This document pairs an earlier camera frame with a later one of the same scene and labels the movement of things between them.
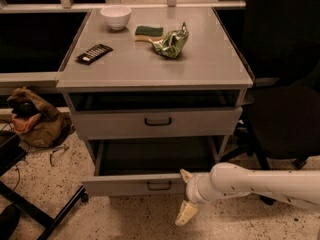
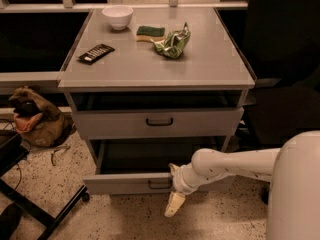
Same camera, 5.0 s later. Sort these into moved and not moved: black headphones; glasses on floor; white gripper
Moved: white gripper
Not moved: black headphones; glasses on floor
